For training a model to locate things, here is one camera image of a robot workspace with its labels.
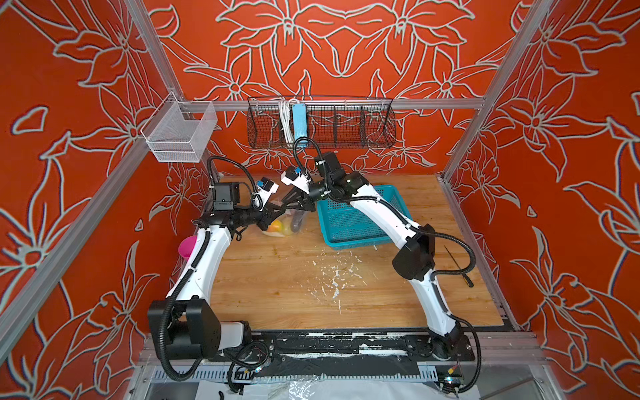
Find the teal plastic basket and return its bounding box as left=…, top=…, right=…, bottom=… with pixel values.
left=316, top=199, right=400, bottom=250

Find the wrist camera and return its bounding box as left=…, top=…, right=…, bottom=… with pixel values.
left=281, top=152, right=343, bottom=193
left=211, top=176, right=280, bottom=213

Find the black screwdriver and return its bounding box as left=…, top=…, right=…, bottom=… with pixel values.
left=444, top=246, right=474, bottom=288

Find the pink plastic cup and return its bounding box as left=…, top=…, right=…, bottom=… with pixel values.
left=178, top=235, right=198, bottom=259

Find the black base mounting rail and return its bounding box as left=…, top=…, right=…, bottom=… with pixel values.
left=207, top=327, right=476, bottom=363

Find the white cable bundle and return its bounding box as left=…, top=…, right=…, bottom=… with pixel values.
left=277, top=99, right=295, bottom=145

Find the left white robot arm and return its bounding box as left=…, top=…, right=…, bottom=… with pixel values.
left=148, top=156, right=285, bottom=382

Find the black wire wall basket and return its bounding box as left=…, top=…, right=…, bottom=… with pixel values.
left=247, top=95, right=397, bottom=149

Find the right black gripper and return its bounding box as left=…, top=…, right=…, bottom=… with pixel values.
left=278, top=177, right=334, bottom=212

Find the red yellow mango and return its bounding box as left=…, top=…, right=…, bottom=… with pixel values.
left=265, top=220, right=286, bottom=237

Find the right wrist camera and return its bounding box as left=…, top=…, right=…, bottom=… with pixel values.
left=281, top=152, right=343, bottom=193

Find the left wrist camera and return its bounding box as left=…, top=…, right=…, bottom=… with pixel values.
left=211, top=176, right=280, bottom=213

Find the clear zip top bag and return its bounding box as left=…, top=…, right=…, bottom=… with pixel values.
left=262, top=208, right=310, bottom=238

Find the light blue box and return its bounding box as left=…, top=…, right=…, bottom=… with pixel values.
left=292, top=103, right=308, bottom=140

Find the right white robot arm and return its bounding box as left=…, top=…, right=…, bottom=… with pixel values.
left=281, top=167, right=483, bottom=395

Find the clear plastic wall bin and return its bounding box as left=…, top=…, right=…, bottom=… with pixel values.
left=141, top=99, right=218, bottom=163

